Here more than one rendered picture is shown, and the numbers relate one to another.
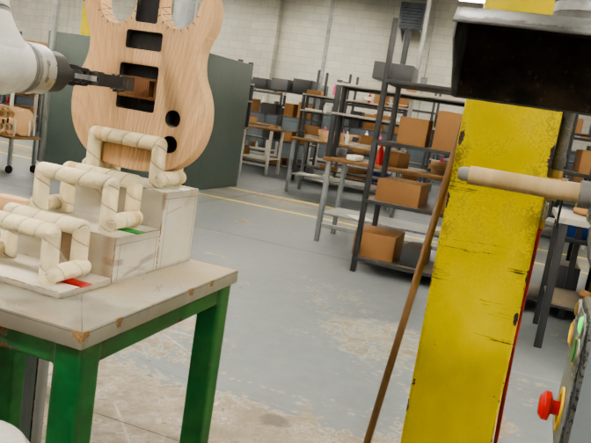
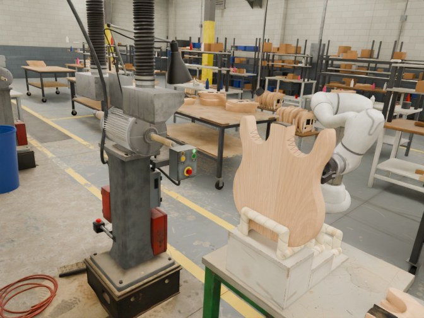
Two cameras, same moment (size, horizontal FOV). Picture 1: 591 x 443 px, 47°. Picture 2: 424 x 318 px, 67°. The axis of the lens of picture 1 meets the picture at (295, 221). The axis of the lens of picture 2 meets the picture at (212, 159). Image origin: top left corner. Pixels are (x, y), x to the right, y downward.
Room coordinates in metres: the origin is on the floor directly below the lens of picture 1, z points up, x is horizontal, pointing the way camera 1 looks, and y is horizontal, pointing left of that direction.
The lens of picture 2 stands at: (2.52, 0.65, 1.74)
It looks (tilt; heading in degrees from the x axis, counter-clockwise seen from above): 19 degrees down; 208
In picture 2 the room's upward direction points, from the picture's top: 3 degrees clockwise
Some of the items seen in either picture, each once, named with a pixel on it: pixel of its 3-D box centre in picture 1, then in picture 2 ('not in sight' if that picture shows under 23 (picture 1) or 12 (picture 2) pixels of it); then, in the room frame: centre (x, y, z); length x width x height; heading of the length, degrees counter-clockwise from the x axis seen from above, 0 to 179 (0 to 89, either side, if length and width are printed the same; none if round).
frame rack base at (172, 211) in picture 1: (127, 216); (267, 260); (1.54, 0.38, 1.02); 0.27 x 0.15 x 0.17; 72
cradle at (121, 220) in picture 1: (124, 220); not in sight; (1.37, 0.35, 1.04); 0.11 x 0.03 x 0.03; 162
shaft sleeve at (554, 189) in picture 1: (522, 184); (163, 140); (1.17, -0.37, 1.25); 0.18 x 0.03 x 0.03; 72
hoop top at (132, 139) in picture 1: (127, 138); not in sight; (1.51, 0.40, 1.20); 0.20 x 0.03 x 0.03; 71
